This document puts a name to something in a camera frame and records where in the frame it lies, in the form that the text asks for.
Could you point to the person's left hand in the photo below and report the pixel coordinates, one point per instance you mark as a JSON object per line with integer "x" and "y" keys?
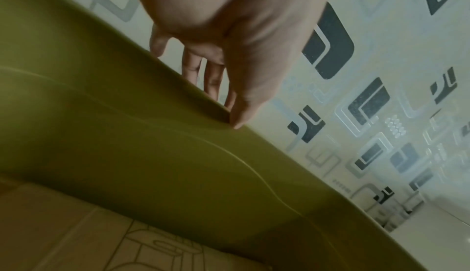
{"x": 238, "y": 32}

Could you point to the olive green plastic bin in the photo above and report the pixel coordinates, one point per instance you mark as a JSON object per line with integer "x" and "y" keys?
{"x": 147, "y": 148}

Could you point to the brown cardboard sheet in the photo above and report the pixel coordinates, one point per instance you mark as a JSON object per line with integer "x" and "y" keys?
{"x": 73, "y": 235}

